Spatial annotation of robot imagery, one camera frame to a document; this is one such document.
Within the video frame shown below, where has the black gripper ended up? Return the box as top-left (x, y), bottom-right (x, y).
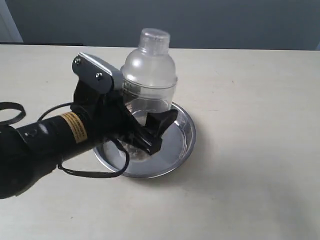
top-left (71, 82), bottom-right (178, 155)

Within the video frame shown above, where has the clear plastic shaker bottle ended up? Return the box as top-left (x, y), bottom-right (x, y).
top-left (120, 28), bottom-right (178, 126)

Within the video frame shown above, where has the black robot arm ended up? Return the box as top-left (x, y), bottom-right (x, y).
top-left (0, 83), bottom-right (178, 199)

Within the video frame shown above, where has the round stainless steel plate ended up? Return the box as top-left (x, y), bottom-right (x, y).
top-left (93, 102), bottom-right (197, 179)

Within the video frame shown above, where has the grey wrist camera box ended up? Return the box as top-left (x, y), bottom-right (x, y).
top-left (72, 52), bottom-right (124, 94)

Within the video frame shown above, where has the black cable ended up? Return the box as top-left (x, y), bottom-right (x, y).
top-left (0, 101), bottom-right (131, 179)

